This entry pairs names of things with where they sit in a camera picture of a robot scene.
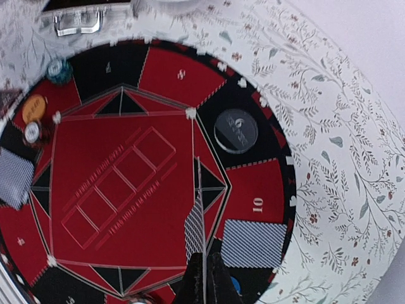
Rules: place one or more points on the aluminium poker chip case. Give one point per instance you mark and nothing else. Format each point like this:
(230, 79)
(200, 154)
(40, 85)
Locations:
(87, 17)

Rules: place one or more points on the orange black hundred chip stack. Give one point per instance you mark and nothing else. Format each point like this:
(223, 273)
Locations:
(37, 134)

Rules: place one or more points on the black dealer button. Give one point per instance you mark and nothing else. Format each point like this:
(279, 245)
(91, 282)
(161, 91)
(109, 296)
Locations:
(235, 131)

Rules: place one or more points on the dealt blue playing card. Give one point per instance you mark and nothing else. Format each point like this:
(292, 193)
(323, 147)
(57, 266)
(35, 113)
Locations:
(16, 179)

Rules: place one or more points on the round red black poker mat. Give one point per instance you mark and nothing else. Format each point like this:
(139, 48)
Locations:
(106, 210)

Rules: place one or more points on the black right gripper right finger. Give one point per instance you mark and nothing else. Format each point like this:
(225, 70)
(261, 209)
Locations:
(219, 286)

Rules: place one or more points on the orange big blind button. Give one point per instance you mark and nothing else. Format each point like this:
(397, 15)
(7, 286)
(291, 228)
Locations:
(34, 108)

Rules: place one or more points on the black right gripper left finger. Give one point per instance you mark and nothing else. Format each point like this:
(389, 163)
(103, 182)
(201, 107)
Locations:
(191, 290)

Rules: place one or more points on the blue small blind button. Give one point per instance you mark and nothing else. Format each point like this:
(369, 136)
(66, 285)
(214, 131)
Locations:
(236, 284)

